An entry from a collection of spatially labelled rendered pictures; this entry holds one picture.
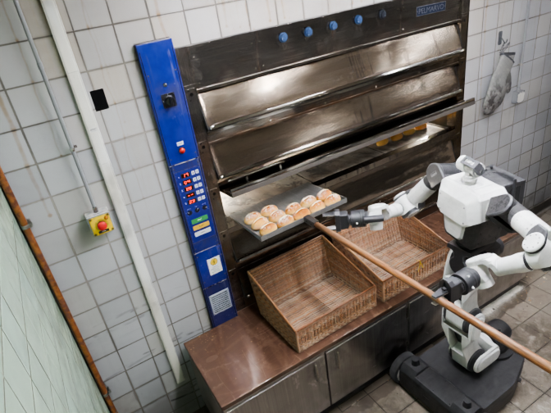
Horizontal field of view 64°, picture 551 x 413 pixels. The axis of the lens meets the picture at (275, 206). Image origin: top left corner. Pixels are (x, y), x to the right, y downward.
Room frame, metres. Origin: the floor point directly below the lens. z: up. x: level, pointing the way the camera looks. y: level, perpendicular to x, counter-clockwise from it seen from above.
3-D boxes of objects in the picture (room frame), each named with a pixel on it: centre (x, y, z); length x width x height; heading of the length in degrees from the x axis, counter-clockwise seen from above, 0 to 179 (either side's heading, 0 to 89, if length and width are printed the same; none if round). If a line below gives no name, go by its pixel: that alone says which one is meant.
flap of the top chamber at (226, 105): (2.50, -0.53, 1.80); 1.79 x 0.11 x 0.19; 117
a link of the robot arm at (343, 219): (1.90, -0.35, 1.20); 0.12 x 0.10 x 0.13; 83
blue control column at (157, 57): (2.86, 0.83, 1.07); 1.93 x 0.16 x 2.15; 27
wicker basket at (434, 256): (2.27, -0.66, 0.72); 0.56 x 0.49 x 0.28; 117
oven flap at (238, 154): (2.50, -0.53, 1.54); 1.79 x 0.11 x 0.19; 117
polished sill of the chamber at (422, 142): (2.52, -0.52, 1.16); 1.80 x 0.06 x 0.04; 117
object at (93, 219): (1.79, 0.79, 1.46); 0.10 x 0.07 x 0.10; 117
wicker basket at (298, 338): (2.00, -0.13, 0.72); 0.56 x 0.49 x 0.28; 118
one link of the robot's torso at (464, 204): (1.72, -0.92, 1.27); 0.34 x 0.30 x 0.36; 14
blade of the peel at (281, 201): (2.14, -0.06, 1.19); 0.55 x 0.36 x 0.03; 118
